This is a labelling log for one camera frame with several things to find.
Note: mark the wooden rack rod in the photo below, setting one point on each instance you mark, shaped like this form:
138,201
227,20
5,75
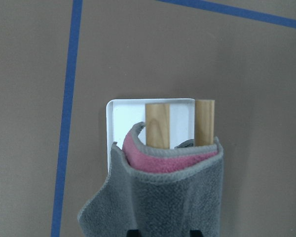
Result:
157,125
204,122

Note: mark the grey pink cloth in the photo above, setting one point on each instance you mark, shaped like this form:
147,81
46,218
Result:
160,193

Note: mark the white rack tray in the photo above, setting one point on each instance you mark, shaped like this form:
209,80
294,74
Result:
122,114

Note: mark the left wooden rack rod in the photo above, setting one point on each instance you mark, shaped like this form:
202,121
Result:
157,125

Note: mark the right wooden rack rod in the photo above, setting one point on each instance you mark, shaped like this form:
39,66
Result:
204,122

